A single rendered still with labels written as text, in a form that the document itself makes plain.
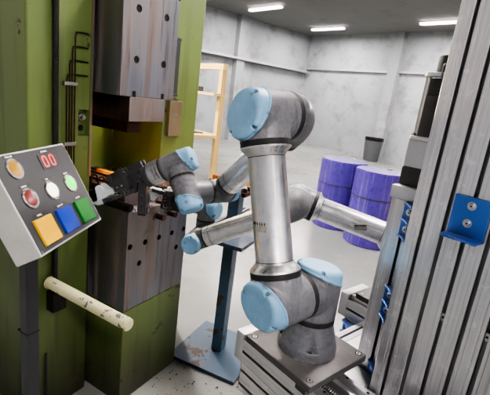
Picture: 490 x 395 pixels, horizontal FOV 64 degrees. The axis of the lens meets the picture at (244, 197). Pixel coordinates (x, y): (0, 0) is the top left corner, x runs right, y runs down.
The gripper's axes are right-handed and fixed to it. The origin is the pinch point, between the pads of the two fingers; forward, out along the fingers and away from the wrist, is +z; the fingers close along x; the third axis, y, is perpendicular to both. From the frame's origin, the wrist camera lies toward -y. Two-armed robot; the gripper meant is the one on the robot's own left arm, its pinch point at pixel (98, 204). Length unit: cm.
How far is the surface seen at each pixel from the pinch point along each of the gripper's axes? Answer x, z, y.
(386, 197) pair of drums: -292, -125, -124
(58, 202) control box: 10.1, 5.2, 5.4
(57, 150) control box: -1.9, 5.3, 20.2
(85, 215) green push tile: 2.1, 4.5, -1.5
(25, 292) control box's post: 11.8, 28.6, -16.0
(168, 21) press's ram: -52, -34, 54
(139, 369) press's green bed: -41, 43, -82
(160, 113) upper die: -51, -15, 23
